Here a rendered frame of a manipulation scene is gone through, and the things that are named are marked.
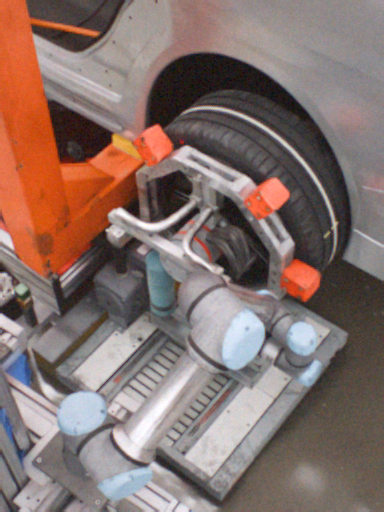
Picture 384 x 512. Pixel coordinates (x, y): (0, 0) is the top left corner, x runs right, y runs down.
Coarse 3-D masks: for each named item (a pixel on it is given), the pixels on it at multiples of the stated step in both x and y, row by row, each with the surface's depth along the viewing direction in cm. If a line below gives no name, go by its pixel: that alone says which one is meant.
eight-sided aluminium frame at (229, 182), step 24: (144, 168) 234; (168, 168) 224; (192, 168) 216; (216, 168) 216; (144, 192) 241; (240, 192) 210; (144, 216) 251; (264, 240) 216; (288, 240) 217; (288, 264) 223; (264, 288) 240
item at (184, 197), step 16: (176, 176) 251; (176, 192) 250; (192, 192) 247; (176, 208) 257; (224, 208) 245; (176, 224) 258; (240, 224) 245; (256, 240) 239; (224, 256) 260; (256, 272) 252
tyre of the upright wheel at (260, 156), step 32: (224, 96) 229; (256, 96) 225; (192, 128) 220; (224, 128) 216; (256, 128) 216; (288, 128) 218; (224, 160) 218; (256, 160) 211; (288, 160) 214; (320, 160) 219; (160, 192) 252; (288, 192) 211; (320, 192) 218; (288, 224) 218; (320, 224) 219; (320, 256) 224
